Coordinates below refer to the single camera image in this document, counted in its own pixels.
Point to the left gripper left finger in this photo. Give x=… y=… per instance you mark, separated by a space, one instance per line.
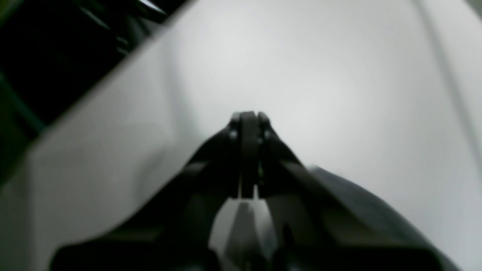
x=171 y=231

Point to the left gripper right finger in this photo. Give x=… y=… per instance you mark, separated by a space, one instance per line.
x=318 y=232

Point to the dark grey t-shirt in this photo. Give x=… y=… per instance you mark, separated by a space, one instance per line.
x=376 y=213

